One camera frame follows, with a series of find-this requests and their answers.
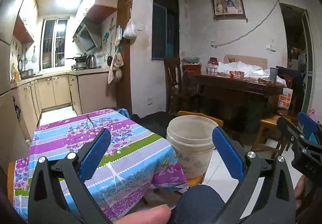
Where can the beige kitchen base cabinets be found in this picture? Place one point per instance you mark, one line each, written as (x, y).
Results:
(55, 93)

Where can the steel electric kettle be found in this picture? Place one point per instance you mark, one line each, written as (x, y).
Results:
(91, 62)

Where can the light wooden chair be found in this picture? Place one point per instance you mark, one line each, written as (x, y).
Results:
(269, 125)
(198, 115)

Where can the blue patterned cloth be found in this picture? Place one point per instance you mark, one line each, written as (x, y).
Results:
(123, 111)

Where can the person's leg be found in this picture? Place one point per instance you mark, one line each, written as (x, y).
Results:
(198, 201)

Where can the red basin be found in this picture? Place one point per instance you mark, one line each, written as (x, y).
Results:
(192, 66)

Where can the white wall socket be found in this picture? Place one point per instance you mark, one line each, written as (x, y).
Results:
(150, 101)

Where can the small white bottles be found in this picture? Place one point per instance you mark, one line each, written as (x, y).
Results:
(212, 69)

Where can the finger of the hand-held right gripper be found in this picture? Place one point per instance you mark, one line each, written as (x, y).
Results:
(294, 130)
(308, 122)

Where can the hanging beige cloth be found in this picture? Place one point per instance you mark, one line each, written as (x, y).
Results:
(115, 68)

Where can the dark wooden chair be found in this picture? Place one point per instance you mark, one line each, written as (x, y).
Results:
(173, 80)

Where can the beige wall cabinets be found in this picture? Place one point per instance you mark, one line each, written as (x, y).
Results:
(25, 17)

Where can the dark interior window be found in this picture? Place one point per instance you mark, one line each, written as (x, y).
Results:
(164, 27)

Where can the hanging round strainer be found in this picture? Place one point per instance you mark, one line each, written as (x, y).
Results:
(34, 58)

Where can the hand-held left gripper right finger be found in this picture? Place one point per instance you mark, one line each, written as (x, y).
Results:
(229, 156)

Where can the white plastic sheet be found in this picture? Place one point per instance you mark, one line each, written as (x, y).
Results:
(254, 71)

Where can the dark cloth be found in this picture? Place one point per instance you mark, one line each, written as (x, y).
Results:
(156, 120)

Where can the person's left hand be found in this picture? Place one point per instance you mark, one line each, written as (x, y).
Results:
(143, 216)

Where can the beige board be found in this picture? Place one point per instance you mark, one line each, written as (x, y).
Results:
(251, 59)

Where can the black bag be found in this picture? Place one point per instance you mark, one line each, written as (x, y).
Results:
(16, 108)

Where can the hanging ladle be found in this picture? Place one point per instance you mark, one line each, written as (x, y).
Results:
(25, 59)

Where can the hanging black pan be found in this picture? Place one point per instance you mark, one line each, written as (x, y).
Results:
(109, 60)

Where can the floral striped tablecloth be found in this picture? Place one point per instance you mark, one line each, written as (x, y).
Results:
(125, 146)

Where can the gas stove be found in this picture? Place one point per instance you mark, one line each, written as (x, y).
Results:
(78, 65)

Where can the hanging white plastic bag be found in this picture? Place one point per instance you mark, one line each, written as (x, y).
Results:
(130, 31)

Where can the dark mesh bag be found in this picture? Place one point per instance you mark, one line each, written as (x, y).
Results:
(191, 85)

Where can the framed wall picture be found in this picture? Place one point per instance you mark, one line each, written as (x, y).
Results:
(227, 5)

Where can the grey cooking pot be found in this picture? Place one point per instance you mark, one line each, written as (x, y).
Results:
(26, 74)

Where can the beige refrigerator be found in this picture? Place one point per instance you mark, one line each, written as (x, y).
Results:
(7, 75)

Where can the hanging light blue pouch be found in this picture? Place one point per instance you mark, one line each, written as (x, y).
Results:
(118, 36)

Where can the grey metal cup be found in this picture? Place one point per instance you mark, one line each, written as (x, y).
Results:
(273, 74)

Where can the white plastic bucket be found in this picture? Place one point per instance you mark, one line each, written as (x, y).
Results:
(193, 148)

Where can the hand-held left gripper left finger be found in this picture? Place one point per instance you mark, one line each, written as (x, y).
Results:
(95, 156)

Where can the red white box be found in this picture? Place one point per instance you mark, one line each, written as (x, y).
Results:
(236, 74)

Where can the orange white paper bag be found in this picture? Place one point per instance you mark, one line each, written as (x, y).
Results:
(285, 99)

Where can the kitchen window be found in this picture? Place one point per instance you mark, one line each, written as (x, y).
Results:
(54, 45)

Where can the white socket with plug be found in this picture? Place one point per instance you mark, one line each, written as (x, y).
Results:
(270, 49)

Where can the red lid jar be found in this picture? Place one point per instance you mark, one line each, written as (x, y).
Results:
(213, 60)

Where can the dark green sack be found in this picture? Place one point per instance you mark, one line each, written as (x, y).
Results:
(256, 113)

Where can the beige cabinet above hood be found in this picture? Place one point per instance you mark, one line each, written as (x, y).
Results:
(103, 0)

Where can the dark wooden table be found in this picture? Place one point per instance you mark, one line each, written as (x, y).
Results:
(226, 90)

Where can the person's right hand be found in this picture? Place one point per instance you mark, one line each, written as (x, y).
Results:
(300, 188)

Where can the steel range hood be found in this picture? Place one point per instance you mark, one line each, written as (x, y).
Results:
(86, 37)

